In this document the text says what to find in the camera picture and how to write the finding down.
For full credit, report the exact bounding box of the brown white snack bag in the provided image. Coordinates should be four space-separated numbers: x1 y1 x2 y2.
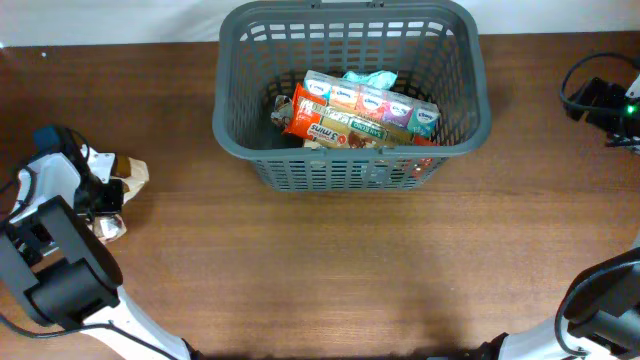
89 155 149 244

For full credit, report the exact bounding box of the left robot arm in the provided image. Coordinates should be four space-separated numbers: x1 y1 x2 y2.
1 125 203 360

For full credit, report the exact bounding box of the grey plastic shopping basket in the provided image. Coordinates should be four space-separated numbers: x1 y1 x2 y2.
212 0 491 191

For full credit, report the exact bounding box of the light teal wipes packet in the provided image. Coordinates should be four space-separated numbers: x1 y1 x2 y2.
343 70 398 90

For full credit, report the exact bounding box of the beige brown snack bag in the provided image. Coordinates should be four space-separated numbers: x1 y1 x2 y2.
270 95 296 133

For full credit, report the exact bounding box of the white tissue multipack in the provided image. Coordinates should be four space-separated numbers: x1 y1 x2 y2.
303 70 441 137

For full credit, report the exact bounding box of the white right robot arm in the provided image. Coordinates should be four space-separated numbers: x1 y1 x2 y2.
463 77 639 359

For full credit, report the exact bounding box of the orange spaghetti packet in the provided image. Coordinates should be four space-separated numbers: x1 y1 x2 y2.
283 84 435 149

